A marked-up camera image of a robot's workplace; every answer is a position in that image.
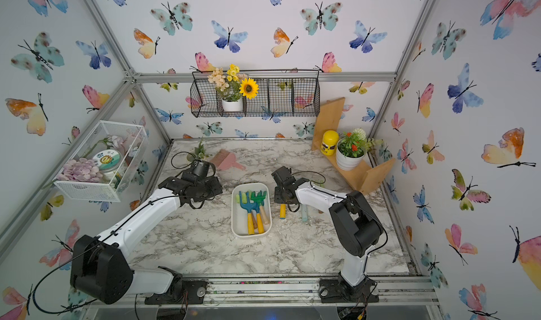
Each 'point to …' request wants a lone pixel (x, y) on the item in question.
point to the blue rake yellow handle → (282, 211)
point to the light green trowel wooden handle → (264, 214)
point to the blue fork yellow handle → (249, 206)
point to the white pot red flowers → (352, 147)
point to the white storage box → (239, 215)
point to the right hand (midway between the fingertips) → (282, 194)
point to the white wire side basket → (129, 139)
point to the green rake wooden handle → (259, 197)
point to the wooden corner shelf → (328, 118)
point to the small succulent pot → (199, 153)
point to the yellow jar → (330, 140)
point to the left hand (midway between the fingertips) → (220, 186)
